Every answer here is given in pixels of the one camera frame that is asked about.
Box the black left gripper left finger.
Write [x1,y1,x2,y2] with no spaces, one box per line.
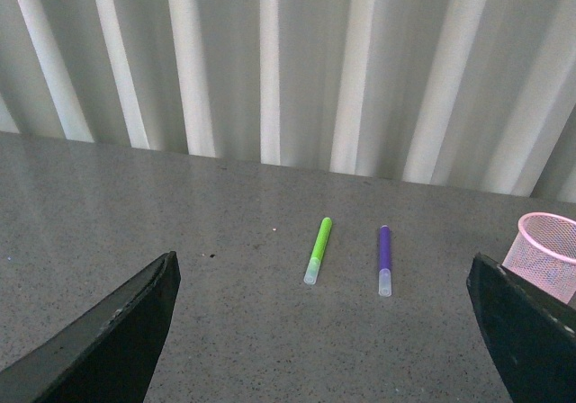
[1,252,181,402]

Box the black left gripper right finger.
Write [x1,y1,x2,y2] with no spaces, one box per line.
[466,253,575,402]

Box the purple highlighter pen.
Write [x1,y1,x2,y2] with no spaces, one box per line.
[378,225,392,297]

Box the pink mesh pen cup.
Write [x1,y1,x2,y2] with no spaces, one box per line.
[503,212,575,303]

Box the green highlighter pen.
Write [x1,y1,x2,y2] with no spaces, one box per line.
[303,217,332,285]

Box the white pleated curtain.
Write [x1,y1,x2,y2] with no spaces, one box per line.
[1,0,575,202]

